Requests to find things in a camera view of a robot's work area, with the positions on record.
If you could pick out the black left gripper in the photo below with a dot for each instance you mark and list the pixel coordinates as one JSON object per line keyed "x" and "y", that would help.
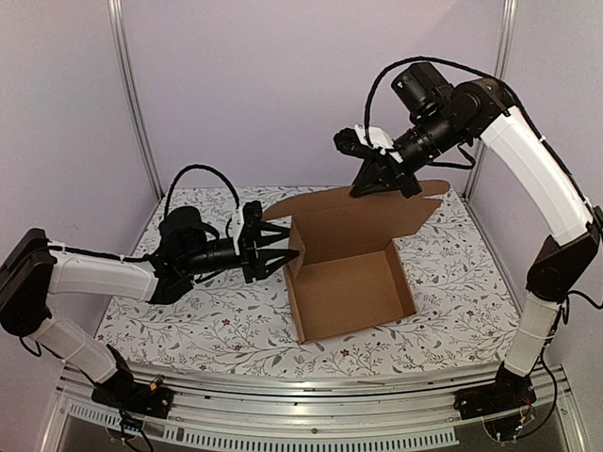
{"x": 249, "y": 260}

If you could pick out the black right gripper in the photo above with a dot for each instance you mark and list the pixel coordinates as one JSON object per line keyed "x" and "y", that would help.
{"x": 389, "y": 166}

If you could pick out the brown cardboard box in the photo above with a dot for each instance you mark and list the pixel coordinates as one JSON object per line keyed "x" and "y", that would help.
{"x": 348, "y": 276}

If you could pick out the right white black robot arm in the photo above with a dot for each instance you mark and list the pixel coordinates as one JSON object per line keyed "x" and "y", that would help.
{"x": 485, "y": 109}

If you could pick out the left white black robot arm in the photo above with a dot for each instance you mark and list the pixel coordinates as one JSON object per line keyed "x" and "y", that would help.
{"x": 188, "y": 247}

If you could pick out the white floral table cloth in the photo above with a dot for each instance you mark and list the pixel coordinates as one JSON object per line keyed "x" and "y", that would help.
{"x": 465, "y": 315}

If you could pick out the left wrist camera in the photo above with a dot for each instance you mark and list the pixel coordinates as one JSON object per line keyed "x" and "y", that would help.
{"x": 244, "y": 223}

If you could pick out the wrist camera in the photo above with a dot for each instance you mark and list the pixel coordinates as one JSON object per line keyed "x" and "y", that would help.
{"x": 366, "y": 143}
{"x": 244, "y": 223}

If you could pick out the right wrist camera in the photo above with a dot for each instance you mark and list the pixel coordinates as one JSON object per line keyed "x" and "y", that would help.
{"x": 366, "y": 143}

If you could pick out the aluminium front rail frame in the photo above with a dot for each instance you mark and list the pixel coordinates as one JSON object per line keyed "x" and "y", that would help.
{"x": 403, "y": 412}

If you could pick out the left aluminium corner post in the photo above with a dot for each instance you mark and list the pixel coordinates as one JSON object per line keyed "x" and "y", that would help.
{"x": 130, "y": 89}

